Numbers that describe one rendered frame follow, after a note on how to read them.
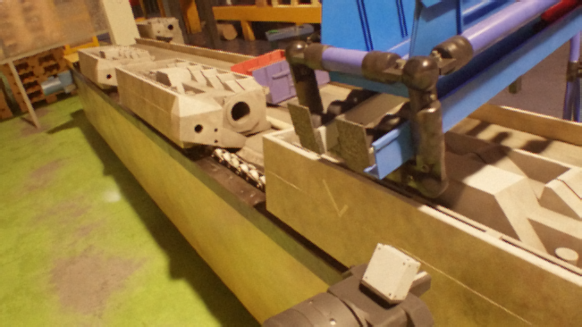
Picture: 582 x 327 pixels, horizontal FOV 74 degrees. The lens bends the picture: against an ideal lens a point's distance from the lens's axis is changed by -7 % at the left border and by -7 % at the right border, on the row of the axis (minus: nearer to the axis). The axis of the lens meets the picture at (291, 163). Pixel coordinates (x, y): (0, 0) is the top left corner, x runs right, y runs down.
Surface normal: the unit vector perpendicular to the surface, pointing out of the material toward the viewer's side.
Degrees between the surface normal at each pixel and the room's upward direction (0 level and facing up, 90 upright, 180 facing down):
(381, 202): 80
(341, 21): 88
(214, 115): 90
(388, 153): 90
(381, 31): 88
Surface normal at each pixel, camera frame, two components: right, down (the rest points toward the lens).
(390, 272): -0.73, -0.25
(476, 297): -0.82, 0.24
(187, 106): 0.32, -0.56
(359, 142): -0.78, 0.48
